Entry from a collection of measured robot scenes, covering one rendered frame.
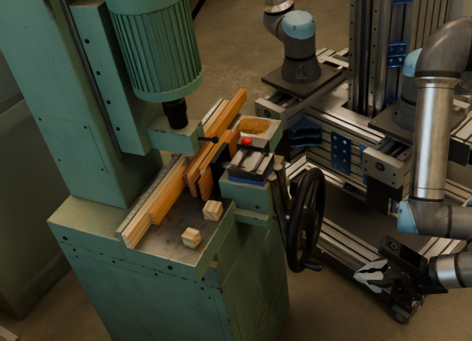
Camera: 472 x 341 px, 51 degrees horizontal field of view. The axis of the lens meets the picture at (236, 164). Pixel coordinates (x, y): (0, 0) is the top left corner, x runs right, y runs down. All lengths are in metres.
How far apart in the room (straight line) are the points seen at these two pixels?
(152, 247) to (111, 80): 0.42
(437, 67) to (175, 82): 0.57
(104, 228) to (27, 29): 0.58
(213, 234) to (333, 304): 1.03
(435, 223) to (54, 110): 0.98
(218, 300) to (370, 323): 0.87
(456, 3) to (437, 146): 0.88
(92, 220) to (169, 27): 0.68
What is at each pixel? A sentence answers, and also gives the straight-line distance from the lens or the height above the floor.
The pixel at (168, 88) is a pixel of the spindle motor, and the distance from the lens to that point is 1.15.
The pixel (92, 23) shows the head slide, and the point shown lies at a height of 1.38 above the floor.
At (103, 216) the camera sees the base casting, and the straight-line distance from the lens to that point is 1.52.
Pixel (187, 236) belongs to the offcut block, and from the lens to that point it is 1.19.
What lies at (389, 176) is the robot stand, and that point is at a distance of 1.61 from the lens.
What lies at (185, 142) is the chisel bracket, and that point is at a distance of 1.28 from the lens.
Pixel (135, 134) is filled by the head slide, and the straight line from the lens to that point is 1.31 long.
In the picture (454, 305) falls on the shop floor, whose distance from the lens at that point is 2.22.
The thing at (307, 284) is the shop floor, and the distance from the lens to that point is 2.22.
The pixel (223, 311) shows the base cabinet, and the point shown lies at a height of 0.60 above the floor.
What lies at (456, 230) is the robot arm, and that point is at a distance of 1.17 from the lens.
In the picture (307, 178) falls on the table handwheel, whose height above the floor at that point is 0.95.
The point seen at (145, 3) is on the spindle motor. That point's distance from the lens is 1.06.
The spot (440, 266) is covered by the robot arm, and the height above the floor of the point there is 0.90.
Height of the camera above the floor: 1.80
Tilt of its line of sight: 40 degrees down
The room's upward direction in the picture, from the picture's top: 10 degrees counter-clockwise
